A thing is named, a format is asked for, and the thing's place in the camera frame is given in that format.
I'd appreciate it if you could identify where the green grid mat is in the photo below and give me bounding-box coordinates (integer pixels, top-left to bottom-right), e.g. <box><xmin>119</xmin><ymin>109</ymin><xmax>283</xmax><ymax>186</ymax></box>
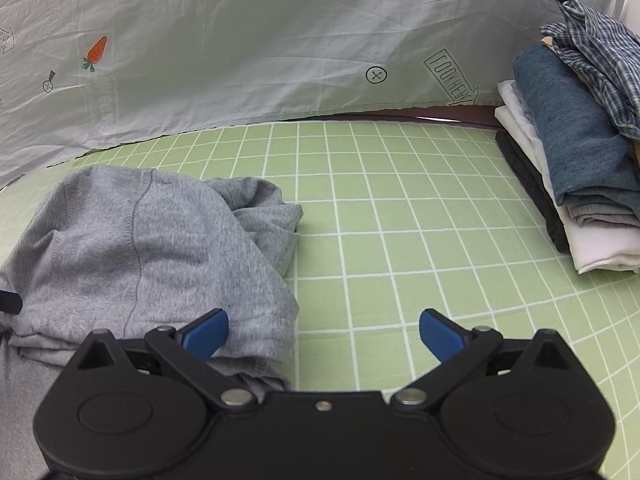
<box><xmin>0</xmin><ymin>117</ymin><xmax>640</xmax><ymax>480</ymax></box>

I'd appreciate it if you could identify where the dark red edge strip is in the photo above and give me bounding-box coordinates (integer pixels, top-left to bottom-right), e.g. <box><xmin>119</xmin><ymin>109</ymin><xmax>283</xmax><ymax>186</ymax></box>
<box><xmin>290</xmin><ymin>103</ymin><xmax>502</xmax><ymax>129</ymax></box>

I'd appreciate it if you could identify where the white folded garment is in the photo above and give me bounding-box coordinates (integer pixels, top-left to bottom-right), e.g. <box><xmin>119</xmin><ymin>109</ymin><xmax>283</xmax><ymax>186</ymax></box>
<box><xmin>562</xmin><ymin>217</ymin><xmax>640</xmax><ymax>275</ymax></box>
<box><xmin>494</xmin><ymin>80</ymin><xmax>568</xmax><ymax>211</ymax></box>

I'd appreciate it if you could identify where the blue folded garment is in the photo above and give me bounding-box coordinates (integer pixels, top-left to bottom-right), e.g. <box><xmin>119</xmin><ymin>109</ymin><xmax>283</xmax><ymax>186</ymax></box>
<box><xmin>512</xmin><ymin>42</ymin><xmax>640</xmax><ymax>208</ymax></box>

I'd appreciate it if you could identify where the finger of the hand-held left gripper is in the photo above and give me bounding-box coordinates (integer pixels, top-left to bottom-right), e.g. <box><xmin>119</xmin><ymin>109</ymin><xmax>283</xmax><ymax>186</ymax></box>
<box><xmin>0</xmin><ymin>289</ymin><xmax>24</xmax><ymax>316</ymax></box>

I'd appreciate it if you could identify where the grey folded garment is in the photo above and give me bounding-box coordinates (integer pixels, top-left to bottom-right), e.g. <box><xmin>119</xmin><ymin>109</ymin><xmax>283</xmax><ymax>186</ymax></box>
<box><xmin>559</xmin><ymin>199</ymin><xmax>640</xmax><ymax>229</ymax></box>

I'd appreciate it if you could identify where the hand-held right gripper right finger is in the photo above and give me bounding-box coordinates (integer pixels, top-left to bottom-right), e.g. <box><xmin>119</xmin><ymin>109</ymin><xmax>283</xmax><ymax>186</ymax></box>
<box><xmin>390</xmin><ymin>309</ymin><xmax>574</xmax><ymax>408</ymax></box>

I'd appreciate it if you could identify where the pale printed bed sheet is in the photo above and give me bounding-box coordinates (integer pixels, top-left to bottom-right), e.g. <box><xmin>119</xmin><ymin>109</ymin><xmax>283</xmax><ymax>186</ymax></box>
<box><xmin>0</xmin><ymin>0</ymin><xmax>632</xmax><ymax>189</ymax></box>

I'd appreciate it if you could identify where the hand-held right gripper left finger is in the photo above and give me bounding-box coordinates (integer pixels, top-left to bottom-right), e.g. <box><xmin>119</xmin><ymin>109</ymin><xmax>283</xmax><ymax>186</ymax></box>
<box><xmin>75</xmin><ymin>309</ymin><xmax>259</xmax><ymax>409</ymax></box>

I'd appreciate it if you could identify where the grey zip hoodie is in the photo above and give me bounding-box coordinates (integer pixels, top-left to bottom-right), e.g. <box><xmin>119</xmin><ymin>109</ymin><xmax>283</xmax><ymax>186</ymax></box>
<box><xmin>0</xmin><ymin>165</ymin><xmax>305</xmax><ymax>480</ymax></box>

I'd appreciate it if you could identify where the black folded garment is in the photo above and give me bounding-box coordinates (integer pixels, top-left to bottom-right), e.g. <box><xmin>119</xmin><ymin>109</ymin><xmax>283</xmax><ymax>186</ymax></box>
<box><xmin>494</xmin><ymin>131</ymin><xmax>572</xmax><ymax>255</ymax></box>

